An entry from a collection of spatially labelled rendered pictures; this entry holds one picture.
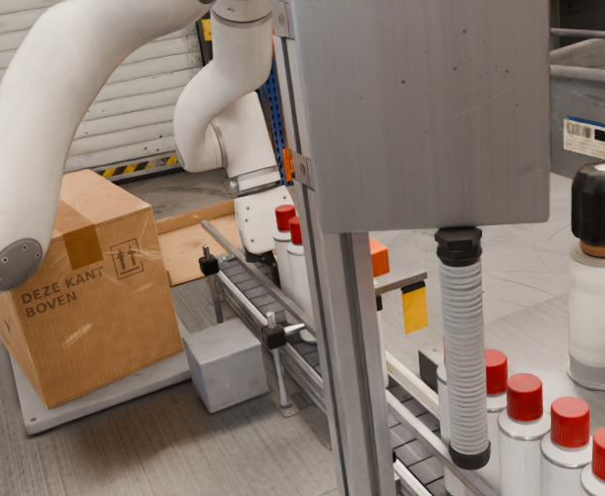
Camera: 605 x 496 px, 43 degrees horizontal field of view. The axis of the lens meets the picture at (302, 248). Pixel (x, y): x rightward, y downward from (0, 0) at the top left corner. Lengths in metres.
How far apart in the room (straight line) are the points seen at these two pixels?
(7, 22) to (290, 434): 4.11
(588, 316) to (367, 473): 0.41
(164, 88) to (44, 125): 4.15
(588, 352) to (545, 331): 0.16
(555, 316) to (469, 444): 0.64
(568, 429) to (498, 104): 0.31
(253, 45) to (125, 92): 3.93
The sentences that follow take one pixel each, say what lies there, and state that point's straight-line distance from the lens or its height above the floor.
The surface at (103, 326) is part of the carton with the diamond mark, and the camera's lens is 1.27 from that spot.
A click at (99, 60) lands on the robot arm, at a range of 0.93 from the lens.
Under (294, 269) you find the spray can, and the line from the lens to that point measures 1.18.
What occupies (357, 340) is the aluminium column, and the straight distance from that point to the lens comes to 0.71.
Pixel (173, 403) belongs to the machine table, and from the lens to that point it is 1.26.
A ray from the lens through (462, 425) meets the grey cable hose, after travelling 0.65.
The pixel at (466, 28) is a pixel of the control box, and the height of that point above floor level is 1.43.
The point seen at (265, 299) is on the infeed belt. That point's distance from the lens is 1.40.
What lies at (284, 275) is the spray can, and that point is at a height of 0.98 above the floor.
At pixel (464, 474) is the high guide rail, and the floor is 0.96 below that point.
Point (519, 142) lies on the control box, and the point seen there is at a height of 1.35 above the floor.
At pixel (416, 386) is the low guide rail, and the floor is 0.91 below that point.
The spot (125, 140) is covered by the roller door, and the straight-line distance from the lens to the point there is 5.11.
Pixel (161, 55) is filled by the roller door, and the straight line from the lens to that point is 5.04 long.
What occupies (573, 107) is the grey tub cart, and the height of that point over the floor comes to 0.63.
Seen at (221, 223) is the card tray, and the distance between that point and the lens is 1.89.
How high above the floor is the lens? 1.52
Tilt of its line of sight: 24 degrees down
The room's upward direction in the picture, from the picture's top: 8 degrees counter-clockwise
